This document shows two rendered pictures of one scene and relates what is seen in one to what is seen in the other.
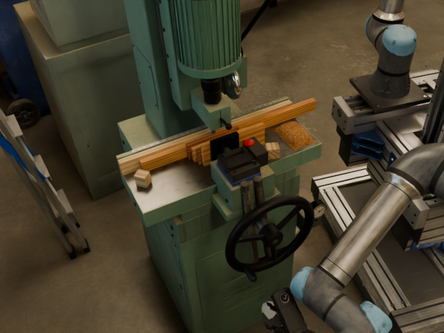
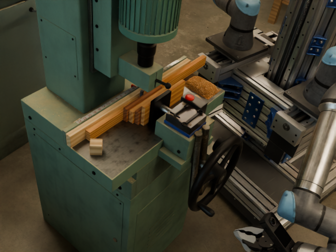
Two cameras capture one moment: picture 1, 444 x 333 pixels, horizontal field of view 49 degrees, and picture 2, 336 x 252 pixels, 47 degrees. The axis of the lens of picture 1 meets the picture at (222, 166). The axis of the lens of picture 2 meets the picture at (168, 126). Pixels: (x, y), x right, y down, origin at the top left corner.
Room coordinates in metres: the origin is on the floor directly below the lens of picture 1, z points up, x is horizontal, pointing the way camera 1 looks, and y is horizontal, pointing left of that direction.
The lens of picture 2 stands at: (0.25, 0.48, 1.79)
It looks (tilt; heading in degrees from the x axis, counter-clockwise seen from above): 43 degrees down; 328
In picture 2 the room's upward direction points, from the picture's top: 9 degrees clockwise
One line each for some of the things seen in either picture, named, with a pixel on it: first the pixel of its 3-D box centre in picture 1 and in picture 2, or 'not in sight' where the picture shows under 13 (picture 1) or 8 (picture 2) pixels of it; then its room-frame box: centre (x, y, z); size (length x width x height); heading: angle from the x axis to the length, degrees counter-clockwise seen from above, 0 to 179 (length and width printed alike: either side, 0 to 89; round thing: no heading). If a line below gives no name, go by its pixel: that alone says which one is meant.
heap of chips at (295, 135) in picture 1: (295, 131); (201, 84); (1.20, -0.24, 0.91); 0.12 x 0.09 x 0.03; 24
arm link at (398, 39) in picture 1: (396, 47); (244, 10); (1.55, -0.66, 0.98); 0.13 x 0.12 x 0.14; 4
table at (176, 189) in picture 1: (229, 172); (162, 127); (1.08, -0.02, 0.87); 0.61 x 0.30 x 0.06; 114
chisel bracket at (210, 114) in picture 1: (211, 108); (140, 72); (1.20, 0.02, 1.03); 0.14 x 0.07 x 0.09; 24
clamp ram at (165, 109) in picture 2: (229, 154); (167, 110); (1.07, -0.03, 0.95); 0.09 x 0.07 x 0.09; 114
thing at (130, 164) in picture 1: (210, 135); (136, 97); (1.20, 0.03, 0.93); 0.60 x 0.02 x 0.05; 114
